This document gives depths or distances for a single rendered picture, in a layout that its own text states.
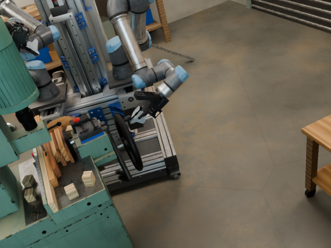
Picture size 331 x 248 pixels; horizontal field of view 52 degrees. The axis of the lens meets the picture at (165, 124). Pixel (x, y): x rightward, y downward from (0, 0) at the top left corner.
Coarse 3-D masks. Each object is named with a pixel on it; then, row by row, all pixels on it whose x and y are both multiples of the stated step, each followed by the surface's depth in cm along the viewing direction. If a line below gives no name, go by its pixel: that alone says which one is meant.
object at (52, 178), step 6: (36, 120) 166; (42, 144) 148; (42, 150) 145; (48, 156) 140; (48, 162) 137; (48, 168) 134; (48, 174) 131; (54, 174) 132; (54, 180) 128; (54, 186) 130
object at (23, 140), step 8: (40, 128) 134; (16, 136) 133; (24, 136) 132; (32, 136) 133; (40, 136) 135; (48, 136) 136; (16, 144) 132; (24, 144) 134; (32, 144) 135; (40, 144) 137
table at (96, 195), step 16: (80, 160) 140; (96, 160) 142; (64, 176) 134; (80, 176) 132; (96, 176) 130; (64, 192) 127; (80, 192) 125; (96, 192) 123; (64, 208) 120; (80, 208) 123
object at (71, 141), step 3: (63, 132) 142; (63, 135) 140; (66, 135) 140; (66, 138) 138; (72, 138) 143; (75, 138) 142; (66, 141) 137; (69, 141) 140; (72, 141) 142; (66, 144) 138; (69, 144) 138; (72, 144) 142; (69, 147) 139; (72, 147) 143; (69, 150) 139; (72, 150) 140; (72, 153) 141
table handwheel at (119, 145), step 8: (120, 120) 148; (120, 128) 167; (128, 128) 146; (120, 136) 169; (128, 136) 144; (120, 144) 155; (128, 144) 155; (128, 152) 169; (136, 152) 145; (136, 160) 147; (136, 168) 158
